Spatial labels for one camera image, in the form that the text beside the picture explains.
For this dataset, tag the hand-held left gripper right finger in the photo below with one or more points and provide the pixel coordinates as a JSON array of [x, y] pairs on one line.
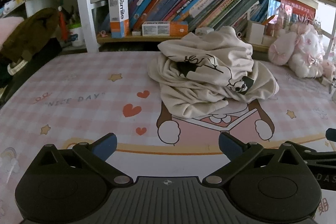
[[229, 145]]

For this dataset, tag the wooden bookshelf with white frame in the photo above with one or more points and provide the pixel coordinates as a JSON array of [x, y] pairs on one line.
[[84, 3]]

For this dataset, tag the small pink plush toy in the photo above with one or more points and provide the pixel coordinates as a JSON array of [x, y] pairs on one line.
[[329, 69]]

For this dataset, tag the brown garment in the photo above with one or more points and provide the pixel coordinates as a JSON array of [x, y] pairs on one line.
[[31, 29]]

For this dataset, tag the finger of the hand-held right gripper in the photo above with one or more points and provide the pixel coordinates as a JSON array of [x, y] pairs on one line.
[[332, 133], [320, 155]]

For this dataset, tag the white cup with green label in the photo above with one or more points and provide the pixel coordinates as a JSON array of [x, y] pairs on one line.
[[76, 36]]

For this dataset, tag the red tassel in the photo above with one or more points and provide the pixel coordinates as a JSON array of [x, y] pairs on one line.
[[62, 24]]

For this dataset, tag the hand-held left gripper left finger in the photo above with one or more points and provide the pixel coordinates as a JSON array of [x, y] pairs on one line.
[[105, 147]]

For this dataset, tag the white square pen holder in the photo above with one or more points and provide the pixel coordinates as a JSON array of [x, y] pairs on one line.
[[255, 32]]

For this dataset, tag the clear photo stand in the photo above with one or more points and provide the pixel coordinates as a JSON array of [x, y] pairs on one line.
[[278, 16]]

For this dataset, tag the cream printed shirt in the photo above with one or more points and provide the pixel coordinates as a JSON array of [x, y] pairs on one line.
[[210, 94]]

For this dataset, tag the white charger plug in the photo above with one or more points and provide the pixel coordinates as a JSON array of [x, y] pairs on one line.
[[204, 30]]

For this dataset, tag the tall white orange box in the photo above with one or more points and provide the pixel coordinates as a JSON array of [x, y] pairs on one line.
[[118, 16]]

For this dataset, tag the long white orange box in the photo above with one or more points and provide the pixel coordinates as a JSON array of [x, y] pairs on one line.
[[164, 28]]

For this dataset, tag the pink scissors on card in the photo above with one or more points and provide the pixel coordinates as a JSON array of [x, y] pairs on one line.
[[239, 35]]

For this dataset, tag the low white tray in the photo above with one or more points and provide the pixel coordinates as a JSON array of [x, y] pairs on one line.
[[267, 40]]

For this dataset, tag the red printed box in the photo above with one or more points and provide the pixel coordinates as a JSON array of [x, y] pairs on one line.
[[302, 7]]

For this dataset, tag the row of colourful books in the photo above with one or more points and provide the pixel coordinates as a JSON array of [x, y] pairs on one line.
[[183, 1]]

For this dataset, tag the small white box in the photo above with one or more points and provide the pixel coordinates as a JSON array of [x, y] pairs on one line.
[[136, 33]]

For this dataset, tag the pink cloth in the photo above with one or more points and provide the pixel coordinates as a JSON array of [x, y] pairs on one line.
[[9, 29]]

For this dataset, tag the white pink plush rabbit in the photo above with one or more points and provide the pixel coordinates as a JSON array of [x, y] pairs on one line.
[[302, 53]]

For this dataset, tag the pink checked cartoon bed sheet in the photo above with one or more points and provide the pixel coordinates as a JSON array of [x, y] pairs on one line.
[[78, 87]]

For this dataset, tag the pink clip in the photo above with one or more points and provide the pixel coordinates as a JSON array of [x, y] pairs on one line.
[[103, 34]]

